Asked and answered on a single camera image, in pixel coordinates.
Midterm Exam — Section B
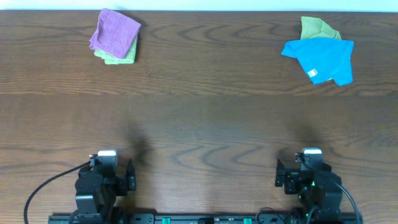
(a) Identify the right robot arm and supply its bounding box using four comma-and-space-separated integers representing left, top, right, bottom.
275, 153, 345, 223

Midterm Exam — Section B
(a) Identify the purple folded cloth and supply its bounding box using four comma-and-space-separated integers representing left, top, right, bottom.
90, 8, 141, 59

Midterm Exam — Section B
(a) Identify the left black cable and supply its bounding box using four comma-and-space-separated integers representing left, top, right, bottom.
23, 161, 91, 224

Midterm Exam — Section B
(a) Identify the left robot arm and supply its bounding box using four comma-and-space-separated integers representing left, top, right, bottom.
70, 157, 136, 224

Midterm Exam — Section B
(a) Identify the black cable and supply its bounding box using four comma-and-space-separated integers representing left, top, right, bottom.
295, 152, 361, 222
23, 161, 91, 224

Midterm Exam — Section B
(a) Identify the blue microfiber cloth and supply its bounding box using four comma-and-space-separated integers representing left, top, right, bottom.
281, 37, 354, 86

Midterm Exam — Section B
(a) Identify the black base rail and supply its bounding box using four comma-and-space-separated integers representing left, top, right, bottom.
47, 213, 357, 224

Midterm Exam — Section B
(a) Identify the light green folded cloth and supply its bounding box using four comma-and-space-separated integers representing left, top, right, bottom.
94, 35, 138, 65

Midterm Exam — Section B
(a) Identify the olive green crumpled cloth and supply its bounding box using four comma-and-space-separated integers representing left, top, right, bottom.
300, 16, 341, 40

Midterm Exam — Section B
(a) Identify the right black cable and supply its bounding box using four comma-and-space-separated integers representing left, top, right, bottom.
295, 152, 361, 222

